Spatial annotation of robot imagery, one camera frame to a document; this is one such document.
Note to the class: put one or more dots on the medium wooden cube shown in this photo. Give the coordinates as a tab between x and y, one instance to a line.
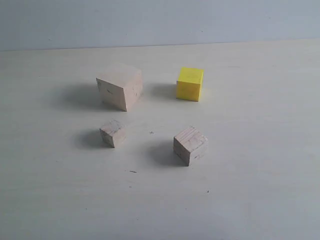
190	145

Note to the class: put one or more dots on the yellow cube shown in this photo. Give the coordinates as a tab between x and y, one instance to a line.
189	84

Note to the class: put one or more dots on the large wooden cube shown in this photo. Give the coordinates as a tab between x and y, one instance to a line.
120	85

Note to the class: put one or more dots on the small wooden cube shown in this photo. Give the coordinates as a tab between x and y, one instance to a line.
113	133

